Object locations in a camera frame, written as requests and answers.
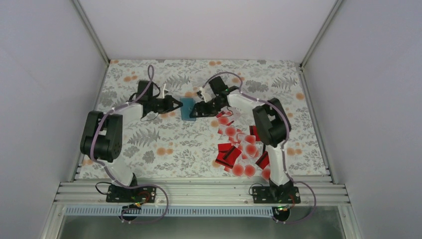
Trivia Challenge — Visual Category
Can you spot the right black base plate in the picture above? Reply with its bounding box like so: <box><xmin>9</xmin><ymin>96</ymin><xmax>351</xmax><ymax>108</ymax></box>
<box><xmin>249</xmin><ymin>186</ymin><xmax>301</xmax><ymax>204</ymax></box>

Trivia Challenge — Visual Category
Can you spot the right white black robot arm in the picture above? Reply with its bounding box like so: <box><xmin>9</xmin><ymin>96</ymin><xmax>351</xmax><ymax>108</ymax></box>
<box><xmin>190</xmin><ymin>76</ymin><xmax>294</xmax><ymax>203</ymax></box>

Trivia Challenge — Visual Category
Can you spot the blue slotted cable duct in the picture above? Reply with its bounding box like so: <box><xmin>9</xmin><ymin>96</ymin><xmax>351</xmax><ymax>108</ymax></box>
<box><xmin>63</xmin><ymin>205</ymin><xmax>273</xmax><ymax>218</ymax></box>

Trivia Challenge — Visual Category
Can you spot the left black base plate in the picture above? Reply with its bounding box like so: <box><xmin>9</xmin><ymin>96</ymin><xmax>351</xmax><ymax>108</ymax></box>
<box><xmin>105</xmin><ymin>185</ymin><xmax>157</xmax><ymax>203</ymax></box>

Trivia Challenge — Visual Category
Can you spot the aluminium rail frame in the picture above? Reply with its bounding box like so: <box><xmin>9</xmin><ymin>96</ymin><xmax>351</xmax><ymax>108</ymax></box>
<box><xmin>54</xmin><ymin>176</ymin><xmax>350</xmax><ymax>206</ymax></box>

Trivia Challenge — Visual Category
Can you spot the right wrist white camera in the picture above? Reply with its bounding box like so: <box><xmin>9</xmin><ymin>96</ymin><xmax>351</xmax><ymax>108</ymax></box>
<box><xmin>197</xmin><ymin>90</ymin><xmax>212</xmax><ymax>102</ymax></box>

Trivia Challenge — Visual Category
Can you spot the teal leather card holder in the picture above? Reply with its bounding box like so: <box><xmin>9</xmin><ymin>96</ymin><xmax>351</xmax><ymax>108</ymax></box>
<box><xmin>180</xmin><ymin>98</ymin><xmax>196</xmax><ymax>121</ymax></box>

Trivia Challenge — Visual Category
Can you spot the dark red striped card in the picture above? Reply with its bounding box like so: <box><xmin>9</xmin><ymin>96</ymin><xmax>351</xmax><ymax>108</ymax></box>
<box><xmin>249</xmin><ymin>125</ymin><xmax>261</xmax><ymax>141</ymax></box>
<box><xmin>217</xmin><ymin>143</ymin><xmax>233</xmax><ymax>154</ymax></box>

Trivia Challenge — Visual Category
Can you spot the floral patterned table mat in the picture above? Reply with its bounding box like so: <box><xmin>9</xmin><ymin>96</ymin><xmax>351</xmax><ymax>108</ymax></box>
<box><xmin>98</xmin><ymin>60</ymin><xmax>326</xmax><ymax>178</ymax></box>

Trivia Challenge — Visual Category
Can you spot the red card with stripe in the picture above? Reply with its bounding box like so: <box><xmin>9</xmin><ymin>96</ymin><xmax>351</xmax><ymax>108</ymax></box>
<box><xmin>215</xmin><ymin>146</ymin><xmax>242</xmax><ymax>169</ymax></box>

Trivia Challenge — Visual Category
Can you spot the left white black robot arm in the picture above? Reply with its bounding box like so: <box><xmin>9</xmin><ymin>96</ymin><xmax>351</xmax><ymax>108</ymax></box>
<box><xmin>80</xmin><ymin>80</ymin><xmax>183</xmax><ymax>202</ymax></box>

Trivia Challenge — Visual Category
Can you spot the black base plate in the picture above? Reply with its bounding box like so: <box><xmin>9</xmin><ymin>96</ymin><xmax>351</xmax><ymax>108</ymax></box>
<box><xmin>105</xmin><ymin>185</ymin><xmax>157</xmax><ymax>203</ymax></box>
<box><xmin>249</xmin><ymin>186</ymin><xmax>301</xmax><ymax>204</ymax></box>

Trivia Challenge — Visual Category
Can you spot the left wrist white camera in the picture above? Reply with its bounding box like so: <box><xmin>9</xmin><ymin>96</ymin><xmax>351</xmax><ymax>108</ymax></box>
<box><xmin>159</xmin><ymin>83</ymin><xmax>169</xmax><ymax>99</ymax></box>

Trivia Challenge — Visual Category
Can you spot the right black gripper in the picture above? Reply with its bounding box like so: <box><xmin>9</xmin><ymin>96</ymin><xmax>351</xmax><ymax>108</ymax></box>
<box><xmin>190</xmin><ymin>97</ymin><xmax>226</xmax><ymax>117</ymax></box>

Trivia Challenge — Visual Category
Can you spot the wrist white camera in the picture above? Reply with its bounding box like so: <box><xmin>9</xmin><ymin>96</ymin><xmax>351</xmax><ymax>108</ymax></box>
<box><xmin>159</xmin><ymin>83</ymin><xmax>169</xmax><ymax>99</ymax></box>
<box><xmin>197</xmin><ymin>90</ymin><xmax>212</xmax><ymax>102</ymax></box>

